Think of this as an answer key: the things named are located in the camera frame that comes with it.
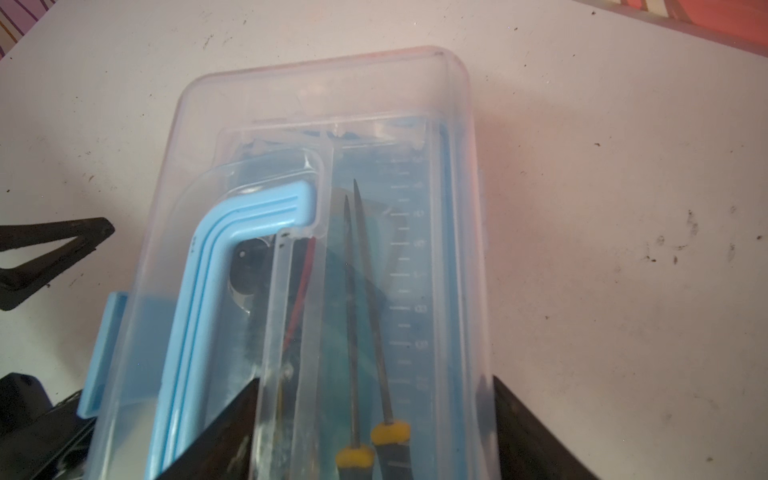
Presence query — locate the red handled hex key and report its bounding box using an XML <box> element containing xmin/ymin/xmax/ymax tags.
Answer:
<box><xmin>282</xmin><ymin>237</ymin><xmax>316</xmax><ymax>352</ymax></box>

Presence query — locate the blue plastic tool box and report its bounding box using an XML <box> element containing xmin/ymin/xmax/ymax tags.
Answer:
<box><xmin>79</xmin><ymin>46</ymin><xmax>500</xmax><ymax>479</ymax></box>

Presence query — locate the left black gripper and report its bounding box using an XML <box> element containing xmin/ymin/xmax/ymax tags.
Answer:
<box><xmin>1</xmin><ymin>217</ymin><xmax>115</xmax><ymax>479</ymax></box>

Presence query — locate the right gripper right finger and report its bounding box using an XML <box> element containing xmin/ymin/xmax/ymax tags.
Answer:
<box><xmin>493</xmin><ymin>376</ymin><xmax>598</xmax><ymax>480</ymax></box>

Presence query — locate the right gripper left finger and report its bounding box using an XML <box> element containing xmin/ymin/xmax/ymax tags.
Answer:
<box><xmin>158</xmin><ymin>378</ymin><xmax>260</xmax><ymax>480</ymax></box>

